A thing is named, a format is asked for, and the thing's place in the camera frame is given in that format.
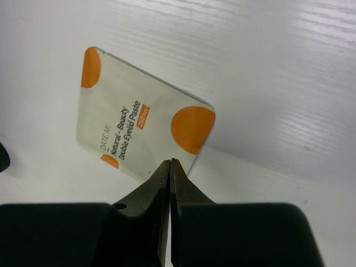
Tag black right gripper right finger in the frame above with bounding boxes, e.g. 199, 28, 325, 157
170, 159, 324, 266

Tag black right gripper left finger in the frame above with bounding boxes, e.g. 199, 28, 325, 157
1, 160, 170, 266

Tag white orange eyelid paste packet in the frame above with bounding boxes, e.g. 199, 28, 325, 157
76, 47, 216, 181

